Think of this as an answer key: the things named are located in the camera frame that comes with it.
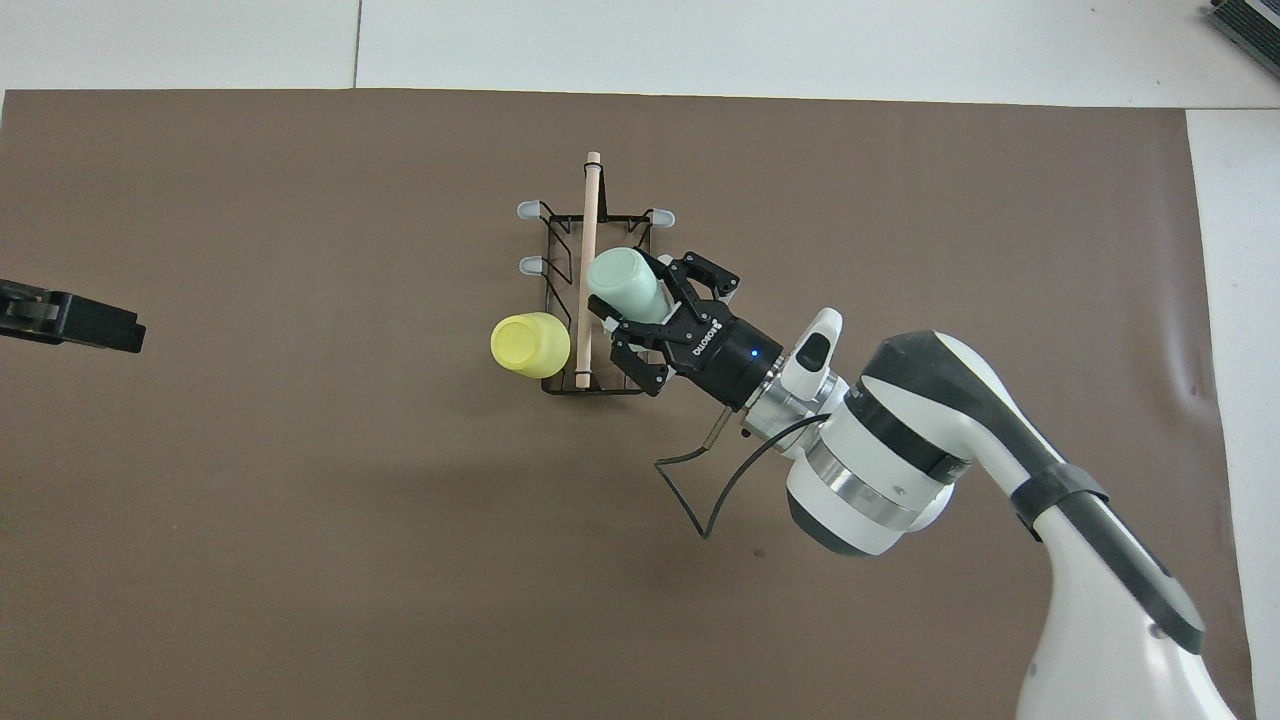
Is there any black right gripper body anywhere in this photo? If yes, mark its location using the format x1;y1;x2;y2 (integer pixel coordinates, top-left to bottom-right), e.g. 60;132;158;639
639;299;787;412

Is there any pale green plastic cup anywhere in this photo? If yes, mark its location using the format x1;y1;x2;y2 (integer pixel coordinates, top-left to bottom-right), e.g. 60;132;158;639
586;247;673;326

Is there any yellow plastic cup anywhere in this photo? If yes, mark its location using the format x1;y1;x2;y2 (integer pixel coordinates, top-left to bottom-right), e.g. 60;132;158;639
490;312;571;379

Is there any brown table mat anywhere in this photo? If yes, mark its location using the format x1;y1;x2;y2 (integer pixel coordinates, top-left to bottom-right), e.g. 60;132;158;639
0;88;1259;720

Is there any grey device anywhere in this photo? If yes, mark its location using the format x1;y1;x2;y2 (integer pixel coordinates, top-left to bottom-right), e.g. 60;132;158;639
1205;0;1280;52

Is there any black wire cup rack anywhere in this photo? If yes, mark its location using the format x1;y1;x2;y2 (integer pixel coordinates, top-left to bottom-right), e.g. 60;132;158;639
516;151;677;397

